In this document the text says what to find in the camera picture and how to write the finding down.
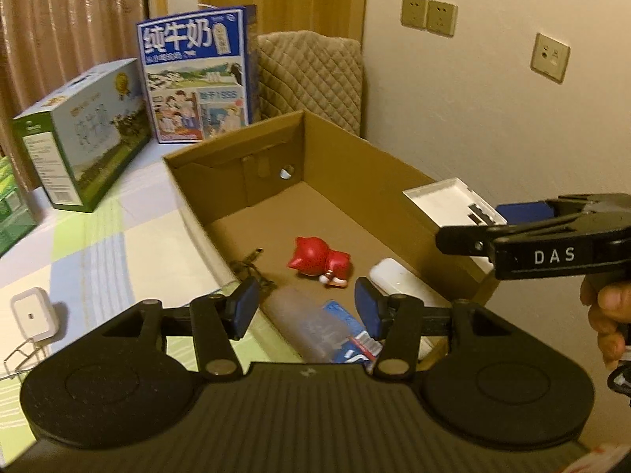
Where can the person's right hand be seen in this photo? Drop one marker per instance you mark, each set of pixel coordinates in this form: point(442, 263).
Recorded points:
point(609, 315)

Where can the blue printed packet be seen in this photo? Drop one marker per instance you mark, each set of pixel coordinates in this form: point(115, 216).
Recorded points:
point(347, 335)

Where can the red cat figurine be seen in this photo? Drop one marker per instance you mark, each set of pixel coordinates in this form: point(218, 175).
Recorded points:
point(315, 258)

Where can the beige wall socket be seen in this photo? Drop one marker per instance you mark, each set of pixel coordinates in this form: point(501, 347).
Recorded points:
point(441, 17)
point(414, 11)

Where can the brown curtain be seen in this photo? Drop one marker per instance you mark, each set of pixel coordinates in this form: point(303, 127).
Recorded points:
point(64, 15)

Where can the green shrink-wrapped carton pack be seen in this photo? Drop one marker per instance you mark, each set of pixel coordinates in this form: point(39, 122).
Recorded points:
point(12, 207)

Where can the green and white milk box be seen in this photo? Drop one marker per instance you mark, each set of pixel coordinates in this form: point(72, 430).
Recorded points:
point(84, 133)

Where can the cream white power adapter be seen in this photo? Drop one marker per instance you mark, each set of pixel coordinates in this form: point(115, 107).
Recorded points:
point(399, 278)

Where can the blue milk box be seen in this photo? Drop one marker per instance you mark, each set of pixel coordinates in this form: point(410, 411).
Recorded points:
point(197, 74)

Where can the white tray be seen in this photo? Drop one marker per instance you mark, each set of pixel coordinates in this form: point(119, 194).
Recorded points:
point(443, 199)

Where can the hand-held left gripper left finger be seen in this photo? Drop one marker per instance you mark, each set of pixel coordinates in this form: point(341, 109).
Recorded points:
point(244, 308)

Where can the white square night light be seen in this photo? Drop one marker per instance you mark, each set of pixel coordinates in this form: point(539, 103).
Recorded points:
point(32, 313)

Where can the brown cardboard box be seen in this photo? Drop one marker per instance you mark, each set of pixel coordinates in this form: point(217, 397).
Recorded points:
point(345, 167)

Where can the beige wall outlet plate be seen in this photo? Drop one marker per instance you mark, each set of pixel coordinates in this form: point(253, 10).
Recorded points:
point(549, 57)

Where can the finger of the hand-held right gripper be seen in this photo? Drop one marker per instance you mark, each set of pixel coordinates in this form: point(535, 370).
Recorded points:
point(463, 240)
point(522, 212)

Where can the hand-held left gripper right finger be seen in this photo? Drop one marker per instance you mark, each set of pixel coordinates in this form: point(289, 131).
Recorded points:
point(367, 308)

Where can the beige quilted cushion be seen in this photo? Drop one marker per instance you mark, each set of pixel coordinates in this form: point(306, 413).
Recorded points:
point(310, 79)

